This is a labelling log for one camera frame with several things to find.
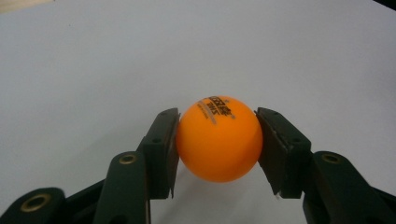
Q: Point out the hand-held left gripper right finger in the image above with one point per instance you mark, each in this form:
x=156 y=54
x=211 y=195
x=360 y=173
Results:
x=286 y=155

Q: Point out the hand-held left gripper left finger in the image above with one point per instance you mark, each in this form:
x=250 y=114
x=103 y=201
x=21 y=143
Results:
x=155 y=161

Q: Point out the orange ball with black print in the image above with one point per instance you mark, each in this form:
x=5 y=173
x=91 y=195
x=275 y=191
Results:
x=218 y=146

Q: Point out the white board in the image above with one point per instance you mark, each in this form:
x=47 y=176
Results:
x=93 y=77

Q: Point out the wooden table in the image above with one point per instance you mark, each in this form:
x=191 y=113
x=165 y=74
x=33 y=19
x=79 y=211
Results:
x=15 y=4

